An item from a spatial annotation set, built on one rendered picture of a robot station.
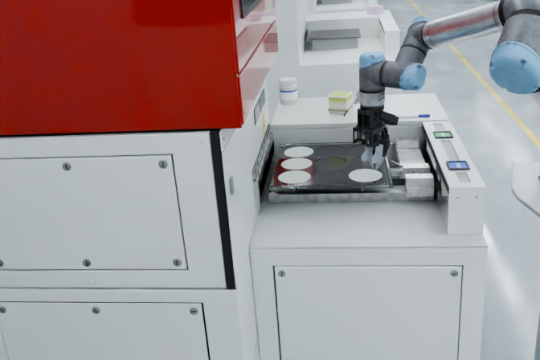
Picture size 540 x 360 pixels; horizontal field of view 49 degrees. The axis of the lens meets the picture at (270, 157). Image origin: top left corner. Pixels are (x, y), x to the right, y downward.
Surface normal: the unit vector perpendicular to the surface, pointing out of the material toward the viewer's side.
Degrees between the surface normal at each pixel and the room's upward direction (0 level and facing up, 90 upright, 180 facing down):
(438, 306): 90
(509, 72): 127
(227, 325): 90
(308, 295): 90
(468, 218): 90
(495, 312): 0
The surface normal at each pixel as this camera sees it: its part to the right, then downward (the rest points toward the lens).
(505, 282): -0.07, -0.93
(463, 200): -0.11, 0.37
